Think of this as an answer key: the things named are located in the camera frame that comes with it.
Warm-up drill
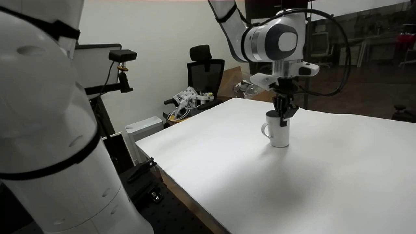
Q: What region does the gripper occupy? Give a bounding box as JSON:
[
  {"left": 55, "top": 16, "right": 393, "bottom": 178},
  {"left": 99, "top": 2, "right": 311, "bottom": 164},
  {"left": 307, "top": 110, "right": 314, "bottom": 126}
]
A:
[{"left": 272, "top": 77, "right": 299, "bottom": 127}]

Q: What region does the white mug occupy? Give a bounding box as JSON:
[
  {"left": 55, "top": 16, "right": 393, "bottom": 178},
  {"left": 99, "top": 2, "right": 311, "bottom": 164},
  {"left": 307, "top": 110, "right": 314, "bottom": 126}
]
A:
[{"left": 261, "top": 110, "right": 290, "bottom": 148}]

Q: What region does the clear plastic bag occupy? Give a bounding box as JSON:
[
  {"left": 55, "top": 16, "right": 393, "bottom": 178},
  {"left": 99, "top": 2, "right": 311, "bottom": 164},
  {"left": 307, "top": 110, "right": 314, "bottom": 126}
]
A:
[{"left": 234, "top": 80, "right": 261, "bottom": 99}]

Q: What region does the cardboard box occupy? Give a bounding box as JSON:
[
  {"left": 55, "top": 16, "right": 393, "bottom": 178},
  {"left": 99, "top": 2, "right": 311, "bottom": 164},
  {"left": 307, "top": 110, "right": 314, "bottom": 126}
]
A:
[{"left": 217, "top": 66, "right": 275, "bottom": 103}]

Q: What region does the black office chair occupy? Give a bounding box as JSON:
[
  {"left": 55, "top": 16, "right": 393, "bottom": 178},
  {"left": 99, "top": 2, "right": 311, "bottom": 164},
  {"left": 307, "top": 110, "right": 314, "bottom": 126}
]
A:
[{"left": 163, "top": 45, "right": 225, "bottom": 128}]

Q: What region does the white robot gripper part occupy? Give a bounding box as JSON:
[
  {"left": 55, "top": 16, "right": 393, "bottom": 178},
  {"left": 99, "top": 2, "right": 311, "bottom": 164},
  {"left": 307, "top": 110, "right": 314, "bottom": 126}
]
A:
[{"left": 173, "top": 86, "right": 215, "bottom": 111}]

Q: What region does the glass partition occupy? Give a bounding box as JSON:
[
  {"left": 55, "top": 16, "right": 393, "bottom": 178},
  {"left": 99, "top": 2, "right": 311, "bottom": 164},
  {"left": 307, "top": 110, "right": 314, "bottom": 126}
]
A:
[{"left": 305, "top": 0, "right": 416, "bottom": 121}]

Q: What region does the black clamp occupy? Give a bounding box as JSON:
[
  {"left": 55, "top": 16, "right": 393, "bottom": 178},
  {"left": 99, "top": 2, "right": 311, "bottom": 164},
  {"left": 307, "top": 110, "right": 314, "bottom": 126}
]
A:
[{"left": 126, "top": 157, "right": 164, "bottom": 204}]

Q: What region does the black flat panel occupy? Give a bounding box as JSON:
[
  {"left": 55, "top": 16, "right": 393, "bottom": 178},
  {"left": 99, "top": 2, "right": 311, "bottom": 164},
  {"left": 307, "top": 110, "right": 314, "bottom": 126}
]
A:
[{"left": 103, "top": 132, "right": 135, "bottom": 175}]

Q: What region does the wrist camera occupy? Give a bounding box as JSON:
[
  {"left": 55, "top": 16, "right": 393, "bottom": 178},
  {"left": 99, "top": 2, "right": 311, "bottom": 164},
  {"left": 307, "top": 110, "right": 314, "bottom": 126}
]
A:
[{"left": 249, "top": 73, "right": 280, "bottom": 91}]

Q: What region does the coil of yellow cable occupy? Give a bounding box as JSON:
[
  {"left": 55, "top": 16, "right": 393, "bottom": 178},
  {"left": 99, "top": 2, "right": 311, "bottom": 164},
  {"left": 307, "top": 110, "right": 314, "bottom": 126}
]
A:
[{"left": 167, "top": 105, "right": 192, "bottom": 123}]

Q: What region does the camera on mount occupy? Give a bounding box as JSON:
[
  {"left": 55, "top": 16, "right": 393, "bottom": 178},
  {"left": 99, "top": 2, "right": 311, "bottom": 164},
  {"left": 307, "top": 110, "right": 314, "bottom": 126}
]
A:
[{"left": 108, "top": 49, "right": 138, "bottom": 94}]

